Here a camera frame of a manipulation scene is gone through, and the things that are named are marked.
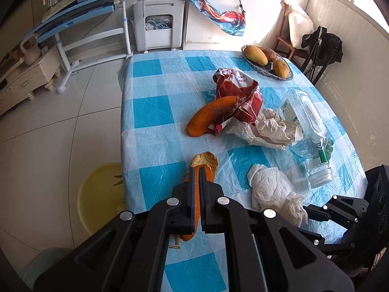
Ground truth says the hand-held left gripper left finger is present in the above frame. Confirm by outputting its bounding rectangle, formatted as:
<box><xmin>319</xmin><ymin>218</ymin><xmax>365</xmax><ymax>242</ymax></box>
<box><xmin>33</xmin><ymin>167</ymin><xmax>200</xmax><ymax>292</ymax></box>

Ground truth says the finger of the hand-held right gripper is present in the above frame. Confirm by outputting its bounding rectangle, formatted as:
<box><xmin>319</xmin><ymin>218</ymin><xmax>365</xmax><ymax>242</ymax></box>
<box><xmin>296</xmin><ymin>229</ymin><xmax>355</xmax><ymax>254</ymax></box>
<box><xmin>303</xmin><ymin>195</ymin><xmax>370</xmax><ymax>225</ymax></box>

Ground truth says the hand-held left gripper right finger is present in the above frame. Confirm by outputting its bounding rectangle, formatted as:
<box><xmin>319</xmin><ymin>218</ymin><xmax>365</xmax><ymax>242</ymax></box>
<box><xmin>200</xmin><ymin>168</ymin><xmax>355</xmax><ymax>292</ymax></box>

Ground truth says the halved orange bread roll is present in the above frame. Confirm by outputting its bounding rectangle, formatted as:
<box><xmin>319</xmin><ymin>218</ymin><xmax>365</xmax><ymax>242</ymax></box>
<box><xmin>182</xmin><ymin>151</ymin><xmax>219</xmax><ymax>242</ymax></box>

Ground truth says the white tissue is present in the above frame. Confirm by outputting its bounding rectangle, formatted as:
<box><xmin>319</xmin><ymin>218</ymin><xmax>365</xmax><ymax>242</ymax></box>
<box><xmin>247</xmin><ymin>164</ymin><xmax>309</xmax><ymax>228</ymax></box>

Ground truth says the yellow plastic basin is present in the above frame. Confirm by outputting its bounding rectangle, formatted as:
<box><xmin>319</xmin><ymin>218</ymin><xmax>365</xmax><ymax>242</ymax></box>
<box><xmin>77</xmin><ymin>163</ymin><xmax>128</xmax><ymax>236</ymax></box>

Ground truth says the clear plastic bottle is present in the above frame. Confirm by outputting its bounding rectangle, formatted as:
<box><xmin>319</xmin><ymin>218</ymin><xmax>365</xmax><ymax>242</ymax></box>
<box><xmin>281</xmin><ymin>88</ymin><xmax>334</xmax><ymax>189</ymax></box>

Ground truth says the whole orange bread roll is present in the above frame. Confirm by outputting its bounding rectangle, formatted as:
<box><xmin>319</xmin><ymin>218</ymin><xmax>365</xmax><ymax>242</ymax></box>
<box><xmin>186</xmin><ymin>96</ymin><xmax>239</xmax><ymax>137</ymax></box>

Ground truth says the crumpled beige paper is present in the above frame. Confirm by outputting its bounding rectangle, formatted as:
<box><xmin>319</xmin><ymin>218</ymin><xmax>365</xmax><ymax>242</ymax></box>
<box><xmin>225</xmin><ymin>108</ymin><xmax>304</xmax><ymax>149</ymax></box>

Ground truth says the red snack bag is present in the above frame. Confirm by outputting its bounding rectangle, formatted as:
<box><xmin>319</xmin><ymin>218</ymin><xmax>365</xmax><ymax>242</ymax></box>
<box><xmin>208</xmin><ymin>68</ymin><xmax>263</xmax><ymax>135</ymax></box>

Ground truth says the woven fruit basket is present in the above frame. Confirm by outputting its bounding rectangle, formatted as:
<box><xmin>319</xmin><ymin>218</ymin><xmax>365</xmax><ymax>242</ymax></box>
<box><xmin>241</xmin><ymin>45</ymin><xmax>294</xmax><ymax>81</ymax></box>

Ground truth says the yellow mango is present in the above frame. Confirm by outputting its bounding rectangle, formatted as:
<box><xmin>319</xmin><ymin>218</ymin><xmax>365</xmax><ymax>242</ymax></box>
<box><xmin>273</xmin><ymin>59</ymin><xmax>290</xmax><ymax>78</ymax></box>
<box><xmin>245</xmin><ymin>46</ymin><xmax>268</xmax><ymax>66</ymax></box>

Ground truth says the brown round fruit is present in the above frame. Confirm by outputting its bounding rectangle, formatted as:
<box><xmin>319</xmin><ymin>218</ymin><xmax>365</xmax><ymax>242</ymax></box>
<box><xmin>258</xmin><ymin>47</ymin><xmax>278</xmax><ymax>62</ymax></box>

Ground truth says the black bag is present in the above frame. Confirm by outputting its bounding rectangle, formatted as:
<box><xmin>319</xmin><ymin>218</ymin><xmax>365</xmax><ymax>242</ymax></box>
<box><xmin>302</xmin><ymin>26</ymin><xmax>344</xmax><ymax>64</ymax></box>

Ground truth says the white air purifier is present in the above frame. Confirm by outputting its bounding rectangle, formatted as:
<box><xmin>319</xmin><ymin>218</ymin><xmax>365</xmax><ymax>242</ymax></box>
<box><xmin>133</xmin><ymin>0</ymin><xmax>185</xmax><ymax>52</ymax></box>

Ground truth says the wooden chair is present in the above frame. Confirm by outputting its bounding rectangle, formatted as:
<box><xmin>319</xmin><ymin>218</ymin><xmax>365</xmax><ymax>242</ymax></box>
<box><xmin>274</xmin><ymin>0</ymin><xmax>310</xmax><ymax>61</ymax></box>

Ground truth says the white pillow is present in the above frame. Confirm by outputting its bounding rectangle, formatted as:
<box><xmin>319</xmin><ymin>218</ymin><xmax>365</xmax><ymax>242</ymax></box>
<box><xmin>287</xmin><ymin>4</ymin><xmax>315</xmax><ymax>49</ymax></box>

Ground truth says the colourful printed hanging bag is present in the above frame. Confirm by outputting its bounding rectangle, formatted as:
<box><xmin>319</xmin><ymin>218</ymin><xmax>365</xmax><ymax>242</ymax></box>
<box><xmin>177</xmin><ymin>0</ymin><xmax>247</xmax><ymax>37</ymax></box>

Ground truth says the cream tv cabinet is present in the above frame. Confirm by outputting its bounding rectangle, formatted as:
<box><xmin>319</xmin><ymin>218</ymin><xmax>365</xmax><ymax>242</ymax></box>
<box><xmin>0</xmin><ymin>46</ymin><xmax>63</xmax><ymax>116</ymax></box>

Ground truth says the pink kettlebell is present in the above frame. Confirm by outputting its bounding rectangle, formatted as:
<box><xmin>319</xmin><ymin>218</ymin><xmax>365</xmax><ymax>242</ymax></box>
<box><xmin>20</xmin><ymin>37</ymin><xmax>41</xmax><ymax>66</ymax></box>

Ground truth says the blue and white study desk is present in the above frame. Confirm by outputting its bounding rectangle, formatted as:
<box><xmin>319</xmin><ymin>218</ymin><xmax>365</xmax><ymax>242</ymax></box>
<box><xmin>23</xmin><ymin>0</ymin><xmax>137</xmax><ymax>93</ymax></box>

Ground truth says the green open book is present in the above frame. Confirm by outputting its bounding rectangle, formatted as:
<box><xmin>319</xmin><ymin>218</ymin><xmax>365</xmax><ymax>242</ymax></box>
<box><xmin>41</xmin><ymin>0</ymin><xmax>82</xmax><ymax>22</ymax></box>

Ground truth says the black folding frame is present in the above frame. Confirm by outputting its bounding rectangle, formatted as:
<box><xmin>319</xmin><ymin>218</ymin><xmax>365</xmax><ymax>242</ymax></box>
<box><xmin>302</xmin><ymin>49</ymin><xmax>326</xmax><ymax>86</ymax></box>

